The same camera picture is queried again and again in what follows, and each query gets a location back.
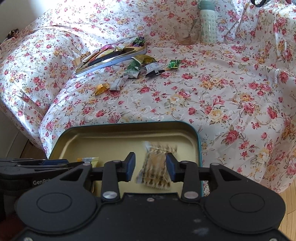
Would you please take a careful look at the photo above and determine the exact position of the leopard pattern candy packet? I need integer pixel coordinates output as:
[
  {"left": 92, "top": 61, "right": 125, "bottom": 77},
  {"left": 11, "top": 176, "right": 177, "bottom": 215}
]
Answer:
[{"left": 135, "top": 142, "right": 178, "bottom": 190}]

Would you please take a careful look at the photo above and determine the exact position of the grey hawthorn strip packet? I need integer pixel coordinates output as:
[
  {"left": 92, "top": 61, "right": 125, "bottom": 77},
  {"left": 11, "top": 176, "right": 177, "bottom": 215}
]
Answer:
[{"left": 110, "top": 76, "right": 128, "bottom": 91}]

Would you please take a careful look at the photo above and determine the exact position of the green Suibianguo packet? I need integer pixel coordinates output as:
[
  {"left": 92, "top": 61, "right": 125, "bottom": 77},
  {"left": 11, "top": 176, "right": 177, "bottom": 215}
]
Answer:
[{"left": 123, "top": 59, "right": 142, "bottom": 78}]

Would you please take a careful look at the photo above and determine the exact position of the white black text packet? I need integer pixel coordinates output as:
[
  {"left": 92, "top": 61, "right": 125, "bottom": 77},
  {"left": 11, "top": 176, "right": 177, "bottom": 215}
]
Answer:
[{"left": 145, "top": 62, "right": 165, "bottom": 77}]

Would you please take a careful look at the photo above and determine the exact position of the green foil candy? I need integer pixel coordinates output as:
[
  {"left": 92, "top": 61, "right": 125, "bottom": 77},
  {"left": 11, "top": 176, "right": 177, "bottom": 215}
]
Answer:
[{"left": 167, "top": 59, "right": 181, "bottom": 69}]

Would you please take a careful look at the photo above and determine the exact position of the yellow olive snack packet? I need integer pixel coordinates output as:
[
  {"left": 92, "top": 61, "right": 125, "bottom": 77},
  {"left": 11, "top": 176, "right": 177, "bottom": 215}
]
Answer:
[{"left": 133, "top": 54, "right": 157, "bottom": 65}]

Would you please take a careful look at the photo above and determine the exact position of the snack-filled tin lid tray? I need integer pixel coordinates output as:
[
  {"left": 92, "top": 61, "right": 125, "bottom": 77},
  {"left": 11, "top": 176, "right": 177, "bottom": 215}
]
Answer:
[{"left": 74, "top": 36, "right": 147, "bottom": 77}]

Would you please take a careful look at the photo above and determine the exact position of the floral sofa cover cloth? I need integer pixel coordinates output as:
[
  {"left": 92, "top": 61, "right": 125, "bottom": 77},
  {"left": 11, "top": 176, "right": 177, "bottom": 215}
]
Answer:
[{"left": 1, "top": 1, "right": 295, "bottom": 193}]

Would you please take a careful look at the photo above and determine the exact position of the metal spoon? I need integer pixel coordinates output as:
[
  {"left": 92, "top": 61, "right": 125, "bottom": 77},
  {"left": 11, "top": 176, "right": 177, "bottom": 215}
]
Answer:
[{"left": 186, "top": 19, "right": 198, "bottom": 39}]

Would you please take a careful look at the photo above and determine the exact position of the clear glass cup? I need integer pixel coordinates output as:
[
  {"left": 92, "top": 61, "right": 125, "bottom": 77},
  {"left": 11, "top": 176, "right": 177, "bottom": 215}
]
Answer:
[{"left": 174, "top": 25, "right": 200, "bottom": 45}]

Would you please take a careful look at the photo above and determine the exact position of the mint green thermos bottle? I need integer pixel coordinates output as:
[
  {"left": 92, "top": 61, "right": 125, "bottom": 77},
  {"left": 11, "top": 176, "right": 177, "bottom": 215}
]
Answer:
[{"left": 198, "top": 1, "right": 217, "bottom": 44}]

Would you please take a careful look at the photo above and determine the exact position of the thin metal stick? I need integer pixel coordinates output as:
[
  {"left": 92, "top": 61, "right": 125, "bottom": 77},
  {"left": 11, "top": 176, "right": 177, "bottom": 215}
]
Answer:
[{"left": 223, "top": 1, "right": 245, "bottom": 43}]

